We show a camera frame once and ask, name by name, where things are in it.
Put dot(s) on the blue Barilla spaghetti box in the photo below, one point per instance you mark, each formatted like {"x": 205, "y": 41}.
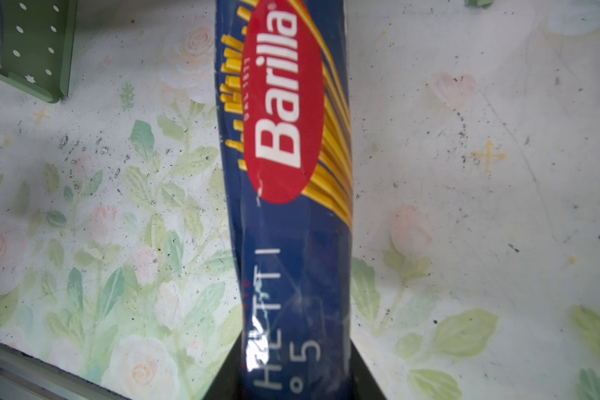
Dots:
{"x": 281, "y": 72}

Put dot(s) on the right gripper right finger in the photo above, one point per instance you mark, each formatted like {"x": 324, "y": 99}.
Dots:
{"x": 364, "y": 384}

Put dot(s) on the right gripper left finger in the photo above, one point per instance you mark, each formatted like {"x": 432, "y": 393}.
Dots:
{"x": 226, "y": 385}

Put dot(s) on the aluminium mounting rail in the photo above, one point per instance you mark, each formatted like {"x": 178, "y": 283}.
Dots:
{"x": 25, "y": 377}

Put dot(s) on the light green wooden shelf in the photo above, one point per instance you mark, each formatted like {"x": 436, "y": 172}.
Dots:
{"x": 37, "y": 48}

